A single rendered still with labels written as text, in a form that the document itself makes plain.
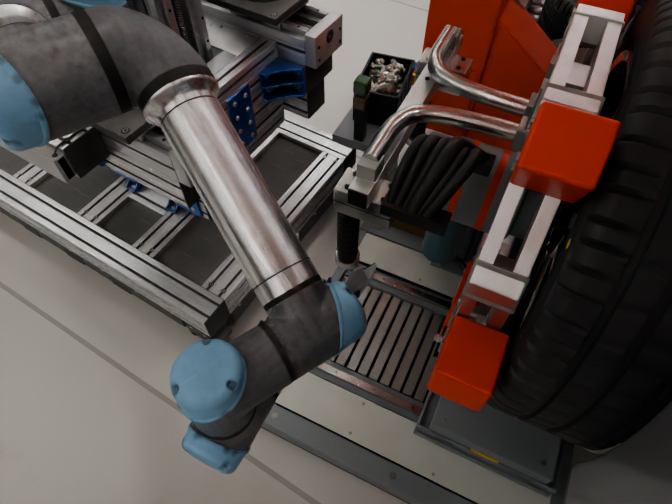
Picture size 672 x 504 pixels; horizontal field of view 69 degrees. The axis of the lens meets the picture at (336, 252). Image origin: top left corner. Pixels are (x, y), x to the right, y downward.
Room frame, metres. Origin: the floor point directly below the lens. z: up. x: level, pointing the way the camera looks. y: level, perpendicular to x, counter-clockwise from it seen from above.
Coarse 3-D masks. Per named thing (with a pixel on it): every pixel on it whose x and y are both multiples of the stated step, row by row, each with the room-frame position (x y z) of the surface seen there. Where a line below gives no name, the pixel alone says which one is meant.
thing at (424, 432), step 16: (432, 400) 0.44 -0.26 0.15; (432, 416) 0.39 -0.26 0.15; (416, 432) 0.36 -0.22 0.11; (432, 432) 0.35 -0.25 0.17; (448, 448) 0.32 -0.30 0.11; (464, 448) 0.31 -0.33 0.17; (560, 448) 0.31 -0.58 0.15; (480, 464) 0.28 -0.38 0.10; (496, 464) 0.27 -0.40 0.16; (560, 464) 0.27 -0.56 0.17; (512, 480) 0.25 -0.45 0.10; (528, 480) 0.24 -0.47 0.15
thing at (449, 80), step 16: (448, 32) 0.76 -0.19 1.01; (432, 48) 0.72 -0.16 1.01; (448, 48) 0.73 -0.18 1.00; (432, 64) 0.68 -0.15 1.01; (448, 80) 0.64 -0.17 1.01; (464, 80) 0.63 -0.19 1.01; (464, 96) 0.62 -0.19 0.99; (480, 96) 0.61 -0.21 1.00; (496, 96) 0.60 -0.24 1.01; (512, 96) 0.60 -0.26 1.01; (512, 112) 0.58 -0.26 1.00; (528, 112) 0.57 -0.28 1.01
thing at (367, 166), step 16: (544, 80) 0.54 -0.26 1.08; (400, 112) 0.56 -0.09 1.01; (416, 112) 0.56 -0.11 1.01; (432, 112) 0.57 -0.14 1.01; (448, 112) 0.56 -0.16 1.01; (464, 112) 0.56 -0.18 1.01; (384, 128) 0.53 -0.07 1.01; (400, 128) 0.54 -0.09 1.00; (464, 128) 0.55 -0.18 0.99; (480, 128) 0.54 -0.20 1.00; (496, 128) 0.53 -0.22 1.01; (512, 128) 0.53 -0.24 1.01; (384, 144) 0.50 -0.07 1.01; (512, 144) 0.52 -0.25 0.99; (368, 160) 0.47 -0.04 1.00; (368, 176) 0.46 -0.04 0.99
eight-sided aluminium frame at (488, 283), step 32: (576, 32) 0.58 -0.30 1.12; (608, 32) 0.58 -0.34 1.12; (608, 64) 0.52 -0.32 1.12; (544, 96) 0.46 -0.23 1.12; (576, 96) 0.46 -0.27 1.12; (512, 192) 0.38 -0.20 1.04; (544, 224) 0.35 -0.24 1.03; (480, 256) 0.33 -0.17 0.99; (480, 288) 0.30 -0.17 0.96; (512, 288) 0.30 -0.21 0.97; (480, 320) 0.42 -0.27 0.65
